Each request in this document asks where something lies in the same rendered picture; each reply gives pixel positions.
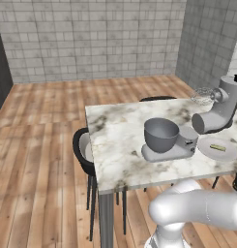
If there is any grey metal mixer bowl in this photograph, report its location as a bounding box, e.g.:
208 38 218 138
143 117 181 154

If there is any grey stand mixer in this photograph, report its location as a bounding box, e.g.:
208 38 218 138
140 74 237 163

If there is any yellow butter stick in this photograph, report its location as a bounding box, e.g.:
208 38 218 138
209 143 227 152

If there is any black chair with pale seat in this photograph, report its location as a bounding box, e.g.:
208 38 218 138
72 127 130 242
138 95 178 103

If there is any white round plate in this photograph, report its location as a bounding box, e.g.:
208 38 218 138
196 136 237 163

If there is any grey metal table leg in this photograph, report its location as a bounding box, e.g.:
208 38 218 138
97 189 115 248

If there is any black chair leg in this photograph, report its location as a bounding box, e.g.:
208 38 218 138
211 175 221 190

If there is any dark grey tall cabinet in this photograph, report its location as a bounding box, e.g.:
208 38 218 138
0 14 15 120

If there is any wire whisk attachment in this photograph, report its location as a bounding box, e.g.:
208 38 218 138
190 86 218 107

